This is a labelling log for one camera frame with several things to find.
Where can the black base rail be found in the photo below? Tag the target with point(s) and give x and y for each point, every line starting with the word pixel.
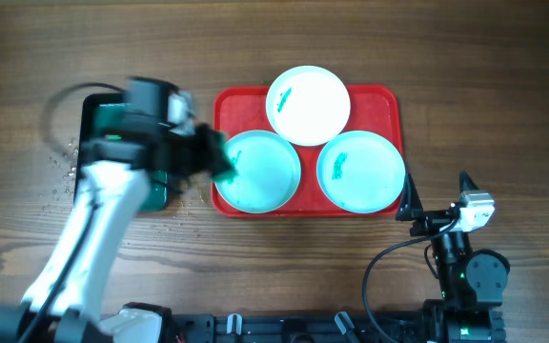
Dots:
pixel 410 326

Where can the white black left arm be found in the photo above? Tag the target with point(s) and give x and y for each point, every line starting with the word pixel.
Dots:
pixel 64 303

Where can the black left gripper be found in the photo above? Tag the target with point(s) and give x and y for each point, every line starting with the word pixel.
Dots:
pixel 209 151

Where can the black water tray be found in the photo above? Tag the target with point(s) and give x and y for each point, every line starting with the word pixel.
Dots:
pixel 101 110

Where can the red plastic tray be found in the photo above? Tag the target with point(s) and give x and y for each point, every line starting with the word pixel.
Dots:
pixel 373 108

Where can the white plate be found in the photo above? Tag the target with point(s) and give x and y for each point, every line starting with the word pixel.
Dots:
pixel 308 105

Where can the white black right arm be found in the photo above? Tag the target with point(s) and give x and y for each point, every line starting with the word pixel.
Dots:
pixel 471 282

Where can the green yellow sponge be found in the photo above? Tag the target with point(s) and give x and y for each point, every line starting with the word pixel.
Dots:
pixel 225 176

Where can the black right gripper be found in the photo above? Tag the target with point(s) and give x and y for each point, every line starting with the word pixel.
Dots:
pixel 410 210

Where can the light blue plate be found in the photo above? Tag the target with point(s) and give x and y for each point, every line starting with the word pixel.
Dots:
pixel 360 172
pixel 268 172

